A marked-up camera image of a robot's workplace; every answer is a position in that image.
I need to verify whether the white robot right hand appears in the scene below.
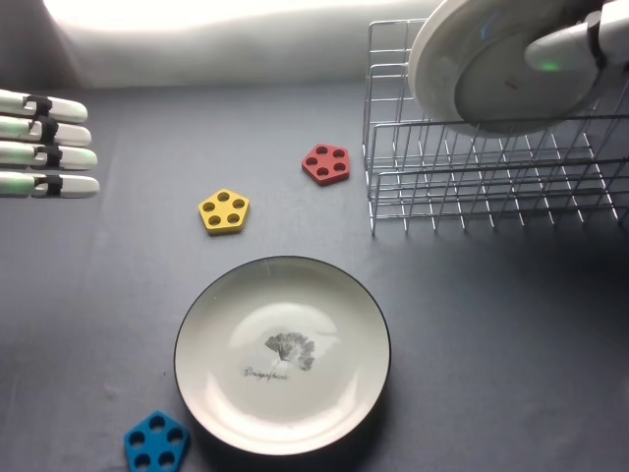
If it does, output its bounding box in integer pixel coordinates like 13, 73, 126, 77
523, 0, 629, 79

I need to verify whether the white ginkgo print plate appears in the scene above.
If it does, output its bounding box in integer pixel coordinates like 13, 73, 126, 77
173, 255, 393, 456
407, 0, 606, 138

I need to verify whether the blue pentagon block with holes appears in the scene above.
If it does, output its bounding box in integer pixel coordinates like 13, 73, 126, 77
123, 409, 192, 472

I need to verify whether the red pentagon block with holes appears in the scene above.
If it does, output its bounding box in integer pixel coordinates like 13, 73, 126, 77
300, 143, 354, 189

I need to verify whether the white backdrop curtain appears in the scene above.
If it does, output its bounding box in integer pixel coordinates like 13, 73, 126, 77
0, 0, 443, 92

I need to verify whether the grey table cloth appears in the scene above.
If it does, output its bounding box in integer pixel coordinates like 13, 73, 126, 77
0, 81, 629, 472

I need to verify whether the yellow pentagon block with holes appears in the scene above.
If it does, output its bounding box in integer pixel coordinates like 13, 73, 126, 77
197, 189, 252, 238

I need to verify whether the steel wire dish rack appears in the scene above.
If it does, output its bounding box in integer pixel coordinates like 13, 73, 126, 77
362, 19, 629, 238

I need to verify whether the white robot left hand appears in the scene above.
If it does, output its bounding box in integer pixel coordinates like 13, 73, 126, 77
0, 89, 101, 201

